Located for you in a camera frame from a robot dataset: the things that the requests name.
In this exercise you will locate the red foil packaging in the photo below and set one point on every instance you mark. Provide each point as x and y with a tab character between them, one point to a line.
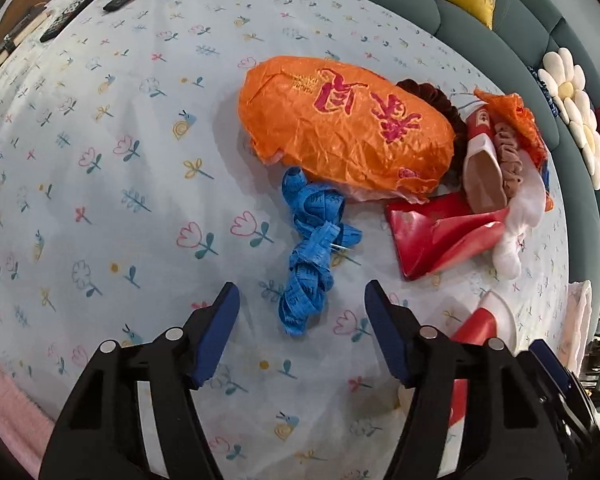
420	240

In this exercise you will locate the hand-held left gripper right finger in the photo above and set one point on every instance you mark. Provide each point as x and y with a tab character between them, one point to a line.
387	340

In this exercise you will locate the large orange plastic bag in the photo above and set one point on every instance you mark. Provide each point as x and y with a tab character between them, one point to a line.
340	125

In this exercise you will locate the red and beige carton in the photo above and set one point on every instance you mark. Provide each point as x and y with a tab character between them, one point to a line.
482	175

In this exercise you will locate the red paper cup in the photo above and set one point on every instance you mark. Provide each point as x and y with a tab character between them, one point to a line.
475	327

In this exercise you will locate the dark red velvet scrunchie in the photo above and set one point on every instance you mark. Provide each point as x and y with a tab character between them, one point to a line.
430	95

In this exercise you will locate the small orange plastic bag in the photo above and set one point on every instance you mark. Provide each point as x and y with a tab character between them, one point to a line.
515	110

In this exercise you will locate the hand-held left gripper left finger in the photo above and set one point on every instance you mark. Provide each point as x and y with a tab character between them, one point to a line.
215	340

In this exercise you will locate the pink fuzzy cloth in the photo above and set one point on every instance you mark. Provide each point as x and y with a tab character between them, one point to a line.
10	420

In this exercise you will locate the tan scrunchie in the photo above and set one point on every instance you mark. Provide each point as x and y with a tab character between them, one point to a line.
510	160

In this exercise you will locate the dark green sofa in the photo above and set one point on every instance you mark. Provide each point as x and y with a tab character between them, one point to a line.
480	45

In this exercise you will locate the wooden slat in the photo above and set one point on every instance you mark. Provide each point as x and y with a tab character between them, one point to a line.
10	47

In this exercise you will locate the floral tablecloth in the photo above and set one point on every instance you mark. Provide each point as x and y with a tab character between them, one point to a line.
130	210

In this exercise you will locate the white flower cushion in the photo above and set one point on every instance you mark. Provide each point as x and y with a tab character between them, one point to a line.
577	110

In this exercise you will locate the white soft cloth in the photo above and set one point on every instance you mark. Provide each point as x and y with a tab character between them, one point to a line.
510	255

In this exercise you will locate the pale pink cushion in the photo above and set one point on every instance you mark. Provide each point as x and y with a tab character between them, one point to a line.
577	325

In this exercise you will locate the blue measuring tape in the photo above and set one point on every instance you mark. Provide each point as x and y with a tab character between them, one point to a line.
305	280

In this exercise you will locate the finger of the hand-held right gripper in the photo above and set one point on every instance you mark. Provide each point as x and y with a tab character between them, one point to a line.
555	370

